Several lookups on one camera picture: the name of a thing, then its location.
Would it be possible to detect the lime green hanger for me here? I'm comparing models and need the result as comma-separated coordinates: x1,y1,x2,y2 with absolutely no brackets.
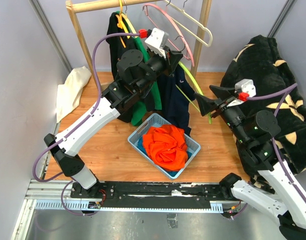
173,35,213,125

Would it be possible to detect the pink plastic hanger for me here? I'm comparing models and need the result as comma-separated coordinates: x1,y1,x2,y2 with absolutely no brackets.
142,3,195,66

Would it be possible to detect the aluminium rail frame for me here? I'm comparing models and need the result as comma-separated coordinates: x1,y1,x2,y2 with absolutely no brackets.
11,178,306,240

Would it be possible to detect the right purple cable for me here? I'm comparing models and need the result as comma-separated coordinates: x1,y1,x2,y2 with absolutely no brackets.
247,82,306,213

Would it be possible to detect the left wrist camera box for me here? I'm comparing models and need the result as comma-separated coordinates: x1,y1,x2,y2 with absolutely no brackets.
139,28,169,58

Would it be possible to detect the orange t shirt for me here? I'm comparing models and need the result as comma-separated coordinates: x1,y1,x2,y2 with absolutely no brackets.
142,124,188,172

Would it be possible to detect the cream white cloth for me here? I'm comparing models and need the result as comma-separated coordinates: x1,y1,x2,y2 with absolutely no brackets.
56,66,92,123

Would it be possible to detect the wooden clothes rack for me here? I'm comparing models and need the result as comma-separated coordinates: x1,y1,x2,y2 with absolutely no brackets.
65,0,212,122

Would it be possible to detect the light blue plastic basket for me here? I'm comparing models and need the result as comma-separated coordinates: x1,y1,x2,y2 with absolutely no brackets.
128,113,201,180

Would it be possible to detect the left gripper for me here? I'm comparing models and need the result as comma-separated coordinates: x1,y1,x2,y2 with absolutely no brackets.
135,45,184,93

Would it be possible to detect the yellow hanger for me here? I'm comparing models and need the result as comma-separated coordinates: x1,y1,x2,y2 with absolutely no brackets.
115,0,136,34

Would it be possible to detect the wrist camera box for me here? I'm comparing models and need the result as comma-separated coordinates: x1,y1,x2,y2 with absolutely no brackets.
228,79,256,107
139,28,169,58

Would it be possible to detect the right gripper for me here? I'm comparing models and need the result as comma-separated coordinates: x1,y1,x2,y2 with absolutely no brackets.
194,84,250,143

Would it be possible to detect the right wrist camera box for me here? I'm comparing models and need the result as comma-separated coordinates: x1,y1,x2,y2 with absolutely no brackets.
228,79,256,107

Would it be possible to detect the black floral blanket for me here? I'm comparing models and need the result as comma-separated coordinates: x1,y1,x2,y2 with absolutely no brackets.
219,34,306,195

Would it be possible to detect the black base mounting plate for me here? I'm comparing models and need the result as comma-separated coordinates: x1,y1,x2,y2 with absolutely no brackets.
70,181,238,210

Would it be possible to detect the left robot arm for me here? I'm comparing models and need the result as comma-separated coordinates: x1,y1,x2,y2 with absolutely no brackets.
44,47,183,198

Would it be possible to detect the purple cable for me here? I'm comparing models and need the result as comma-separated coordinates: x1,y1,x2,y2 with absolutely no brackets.
32,32,142,217
247,82,306,213

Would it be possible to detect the black printed t shirt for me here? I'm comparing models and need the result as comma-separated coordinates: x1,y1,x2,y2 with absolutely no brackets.
106,12,147,126

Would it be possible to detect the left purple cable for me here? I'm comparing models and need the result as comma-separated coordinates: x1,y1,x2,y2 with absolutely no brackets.
32,32,142,217

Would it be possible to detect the navy blue t shirt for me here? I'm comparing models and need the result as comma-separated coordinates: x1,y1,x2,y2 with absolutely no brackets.
156,66,195,135

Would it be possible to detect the green t shirt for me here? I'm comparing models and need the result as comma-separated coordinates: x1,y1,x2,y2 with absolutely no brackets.
117,10,164,126

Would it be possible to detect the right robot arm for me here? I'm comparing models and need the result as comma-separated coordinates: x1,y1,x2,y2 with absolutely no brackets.
195,79,306,240

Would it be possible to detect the white plastic hanger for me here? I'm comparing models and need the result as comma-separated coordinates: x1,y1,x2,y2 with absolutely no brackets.
164,0,213,48

